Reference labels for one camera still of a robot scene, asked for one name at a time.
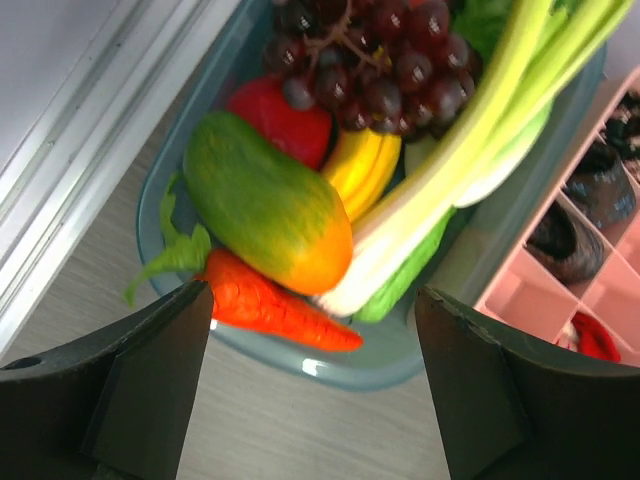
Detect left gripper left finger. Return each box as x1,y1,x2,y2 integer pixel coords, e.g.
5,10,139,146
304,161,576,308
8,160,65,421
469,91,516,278
1,282,213,479

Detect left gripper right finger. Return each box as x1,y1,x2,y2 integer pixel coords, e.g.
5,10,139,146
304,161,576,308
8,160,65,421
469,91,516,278
414,287,639,479

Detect teal food bowl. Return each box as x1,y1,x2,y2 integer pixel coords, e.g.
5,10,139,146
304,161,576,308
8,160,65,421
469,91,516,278
136,1,607,391

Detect red chili pepper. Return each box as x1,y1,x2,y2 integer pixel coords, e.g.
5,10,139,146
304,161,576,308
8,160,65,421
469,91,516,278
555,311,621,363

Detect pink divided tray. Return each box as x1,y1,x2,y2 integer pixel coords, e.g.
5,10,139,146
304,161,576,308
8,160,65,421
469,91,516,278
475,70,639,366

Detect orange carrot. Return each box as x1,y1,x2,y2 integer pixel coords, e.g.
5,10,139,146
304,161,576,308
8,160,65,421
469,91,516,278
124,173,363,353

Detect green orange mango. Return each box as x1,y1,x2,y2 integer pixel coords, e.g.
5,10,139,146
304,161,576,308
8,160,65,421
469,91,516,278
182,111,353,296

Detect yellow starfruit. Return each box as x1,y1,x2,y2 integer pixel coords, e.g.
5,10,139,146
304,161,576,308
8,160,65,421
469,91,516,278
321,129,402,223

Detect red apple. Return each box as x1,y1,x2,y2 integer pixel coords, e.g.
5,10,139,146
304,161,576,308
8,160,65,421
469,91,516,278
226,77,332,170

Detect purple grape bunch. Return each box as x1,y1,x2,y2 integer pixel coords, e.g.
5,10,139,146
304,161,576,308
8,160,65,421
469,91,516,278
262,1,483,137

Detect green celery stalks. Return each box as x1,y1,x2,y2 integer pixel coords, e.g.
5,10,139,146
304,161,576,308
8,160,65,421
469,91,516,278
313,0,632,317

